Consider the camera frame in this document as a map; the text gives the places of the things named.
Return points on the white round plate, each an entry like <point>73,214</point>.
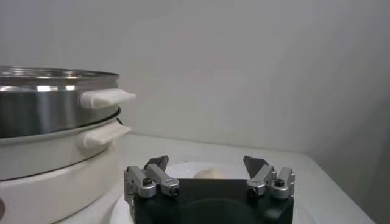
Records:
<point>182,169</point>

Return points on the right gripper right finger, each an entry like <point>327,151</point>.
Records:
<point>262,178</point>

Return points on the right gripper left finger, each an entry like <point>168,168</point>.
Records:
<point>158,176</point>

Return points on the white electric cooker pot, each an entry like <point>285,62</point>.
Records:
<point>45,188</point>

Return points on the white steamed baozi bun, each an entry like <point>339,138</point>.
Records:
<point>210,174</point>

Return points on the stainless steel steamer basket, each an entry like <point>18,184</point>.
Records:
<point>45,106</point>

